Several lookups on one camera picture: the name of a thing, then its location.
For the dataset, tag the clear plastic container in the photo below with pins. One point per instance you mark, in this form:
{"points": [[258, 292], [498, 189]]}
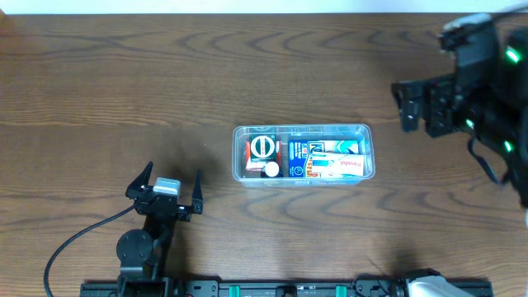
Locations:
{"points": [[286, 133]]}

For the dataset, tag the red medicine box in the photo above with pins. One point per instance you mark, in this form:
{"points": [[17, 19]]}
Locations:
{"points": [[255, 164]]}

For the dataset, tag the white Panadol box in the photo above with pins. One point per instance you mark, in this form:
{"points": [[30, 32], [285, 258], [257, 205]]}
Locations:
{"points": [[334, 164]]}

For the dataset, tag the blue fever patch box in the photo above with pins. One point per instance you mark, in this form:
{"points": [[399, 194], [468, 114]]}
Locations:
{"points": [[300, 151]]}

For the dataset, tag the green round-label balm box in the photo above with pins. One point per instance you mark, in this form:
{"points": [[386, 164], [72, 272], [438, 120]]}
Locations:
{"points": [[262, 147]]}

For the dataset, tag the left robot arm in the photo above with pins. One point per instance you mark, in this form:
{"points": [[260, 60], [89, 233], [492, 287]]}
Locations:
{"points": [[143, 252]]}

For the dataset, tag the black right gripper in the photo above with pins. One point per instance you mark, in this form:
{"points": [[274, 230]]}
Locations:
{"points": [[411, 107]]}

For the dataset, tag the dark bottle white cap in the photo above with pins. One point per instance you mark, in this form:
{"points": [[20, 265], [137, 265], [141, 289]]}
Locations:
{"points": [[272, 170]]}

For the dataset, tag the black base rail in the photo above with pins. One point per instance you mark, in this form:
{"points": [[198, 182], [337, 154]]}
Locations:
{"points": [[211, 288]]}

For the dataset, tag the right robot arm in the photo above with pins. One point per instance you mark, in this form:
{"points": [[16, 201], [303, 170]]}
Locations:
{"points": [[485, 97]]}

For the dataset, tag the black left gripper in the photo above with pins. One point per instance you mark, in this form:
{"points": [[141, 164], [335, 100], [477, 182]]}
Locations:
{"points": [[136, 186]]}

